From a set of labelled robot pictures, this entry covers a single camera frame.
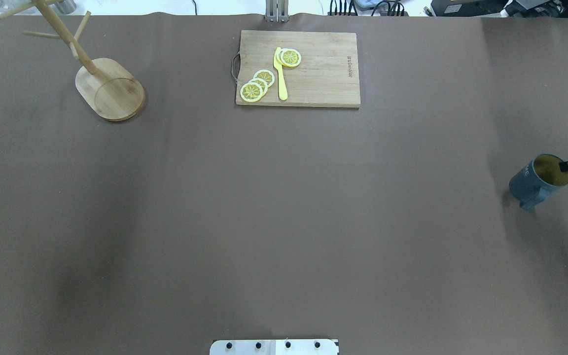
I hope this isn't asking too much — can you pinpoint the blue mug yellow inside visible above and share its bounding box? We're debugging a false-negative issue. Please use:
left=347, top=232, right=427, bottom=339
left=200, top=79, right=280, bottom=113
left=508, top=154, right=568, bottom=211

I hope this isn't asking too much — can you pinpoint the wooden mug tree rack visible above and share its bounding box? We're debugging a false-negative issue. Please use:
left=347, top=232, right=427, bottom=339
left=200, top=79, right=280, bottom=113
left=0, top=0, right=146, bottom=122

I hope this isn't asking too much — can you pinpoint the bamboo cutting board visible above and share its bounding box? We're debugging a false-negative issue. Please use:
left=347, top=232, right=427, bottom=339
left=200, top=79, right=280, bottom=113
left=235, top=30, right=361, bottom=108

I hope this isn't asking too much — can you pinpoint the yellow plastic knife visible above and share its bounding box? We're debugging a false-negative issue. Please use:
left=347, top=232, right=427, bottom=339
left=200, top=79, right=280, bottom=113
left=273, top=47, right=288, bottom=101

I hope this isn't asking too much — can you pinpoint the lemon slice on knife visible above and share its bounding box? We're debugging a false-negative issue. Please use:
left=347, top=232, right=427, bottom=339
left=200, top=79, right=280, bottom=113
left=278, top=48, right=302, bottom=68

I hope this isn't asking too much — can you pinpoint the lemon slice under top one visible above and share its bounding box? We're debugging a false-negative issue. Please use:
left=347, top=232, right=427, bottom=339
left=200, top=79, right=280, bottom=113
left=274, top=47, right=284, bottom=67

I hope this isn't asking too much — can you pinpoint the lemon slice row middle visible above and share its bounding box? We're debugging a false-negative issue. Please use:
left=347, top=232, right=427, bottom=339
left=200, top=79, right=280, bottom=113
left=248, top=78, right=269, bottom=95

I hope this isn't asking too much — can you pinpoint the lemon slice row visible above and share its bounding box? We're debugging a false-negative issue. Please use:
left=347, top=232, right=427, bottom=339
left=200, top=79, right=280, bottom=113
left=239, top=83, right=263, bottom=103
left=248, top=78, right=269, bottom=95

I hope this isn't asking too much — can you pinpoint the lemon slice row outer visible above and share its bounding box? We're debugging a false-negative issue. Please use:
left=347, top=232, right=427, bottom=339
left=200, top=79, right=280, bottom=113
left=239, top=83, right=263, bottom=103

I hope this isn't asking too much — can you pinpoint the aluminium frame post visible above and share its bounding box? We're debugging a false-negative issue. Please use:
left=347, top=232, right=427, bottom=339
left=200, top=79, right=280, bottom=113
left=265, top=0, right=290, bottom=23

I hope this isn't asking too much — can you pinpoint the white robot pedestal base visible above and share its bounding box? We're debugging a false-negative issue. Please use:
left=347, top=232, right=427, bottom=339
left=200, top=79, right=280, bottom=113
left=209, top=339, right=340, bottom=355

